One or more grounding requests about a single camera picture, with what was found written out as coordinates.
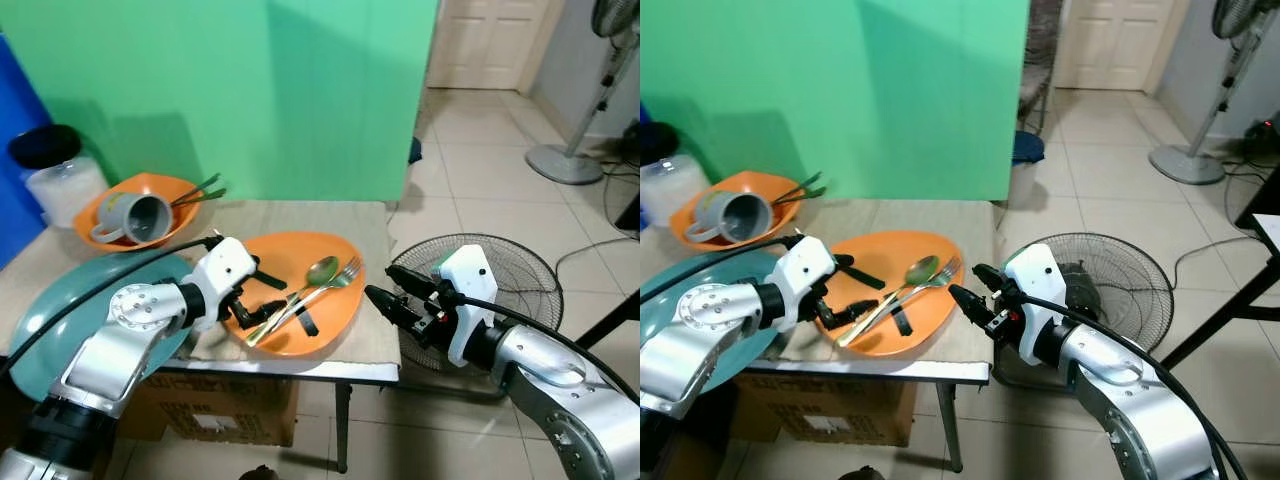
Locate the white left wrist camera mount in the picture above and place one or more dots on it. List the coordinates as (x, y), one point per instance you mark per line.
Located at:
(805, 270)
(222, 270)

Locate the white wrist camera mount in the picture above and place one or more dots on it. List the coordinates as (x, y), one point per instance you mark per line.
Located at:
(805, 270)
(468, 300)
(1040, 290)
(222, 270)

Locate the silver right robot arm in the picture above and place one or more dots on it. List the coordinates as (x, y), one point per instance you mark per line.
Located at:
(1140, 410)
(560, 400)

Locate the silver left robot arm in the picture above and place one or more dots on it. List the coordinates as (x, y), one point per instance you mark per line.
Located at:
(110, 350)
(690, 350)

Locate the black power strip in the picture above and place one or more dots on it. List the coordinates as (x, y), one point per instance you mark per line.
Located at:
(1262, 138)

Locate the clear jar with black lid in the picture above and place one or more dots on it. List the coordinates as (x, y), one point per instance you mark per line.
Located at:
(62, 185)
(668, 185)

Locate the green backdrop screen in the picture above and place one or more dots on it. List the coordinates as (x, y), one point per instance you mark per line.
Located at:
(200, 90)
(830, 90)

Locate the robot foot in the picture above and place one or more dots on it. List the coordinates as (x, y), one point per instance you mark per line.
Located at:
(260, 473)
(862, 473)

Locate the black floor fan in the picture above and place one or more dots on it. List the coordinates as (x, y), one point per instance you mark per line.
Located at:
(520, 285)
(1120, 290)

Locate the teal plate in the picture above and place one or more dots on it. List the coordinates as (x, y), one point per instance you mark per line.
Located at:
(60, 300)
(672, 282)

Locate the grey pedestal fan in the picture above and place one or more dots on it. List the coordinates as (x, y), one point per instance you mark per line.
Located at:
(565, 160)
(1188, 160)

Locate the cardboard box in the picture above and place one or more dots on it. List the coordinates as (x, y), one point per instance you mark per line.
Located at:
(230, 410)
(840, 410)

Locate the round orange bowl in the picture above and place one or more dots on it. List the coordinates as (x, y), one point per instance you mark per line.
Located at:
(785, 220)
(180, 222)

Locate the black desk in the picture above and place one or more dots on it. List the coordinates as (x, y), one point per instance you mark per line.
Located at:
(1215, 320)

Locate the blue stool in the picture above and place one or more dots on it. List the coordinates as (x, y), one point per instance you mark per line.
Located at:
(415, 150)
(1028, 148)

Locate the white table with metal legs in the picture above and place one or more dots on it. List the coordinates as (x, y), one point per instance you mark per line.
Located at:
(290, 371)
(880, 371)

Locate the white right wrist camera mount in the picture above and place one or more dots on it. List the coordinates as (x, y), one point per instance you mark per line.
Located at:
(1040, 290)
(468, 300)

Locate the green metal fork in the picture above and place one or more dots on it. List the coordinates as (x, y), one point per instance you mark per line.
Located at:
(198, 186)
(800, 184)

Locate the grey mug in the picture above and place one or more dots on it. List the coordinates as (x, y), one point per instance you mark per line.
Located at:
(735, 217)
(135, 218)

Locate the green metal spoon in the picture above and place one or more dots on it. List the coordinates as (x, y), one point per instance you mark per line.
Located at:
(808, 194)
(205, 197)

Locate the cream panelled door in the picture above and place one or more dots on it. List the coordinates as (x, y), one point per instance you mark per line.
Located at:
(1115, 40)
(490, 40)

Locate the oval orange plate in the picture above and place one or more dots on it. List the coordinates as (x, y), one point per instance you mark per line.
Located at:
(930, 305)
(335, 310)

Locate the beige table cloth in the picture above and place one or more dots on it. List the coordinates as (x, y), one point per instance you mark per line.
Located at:
(900, 213)
(300, 215)

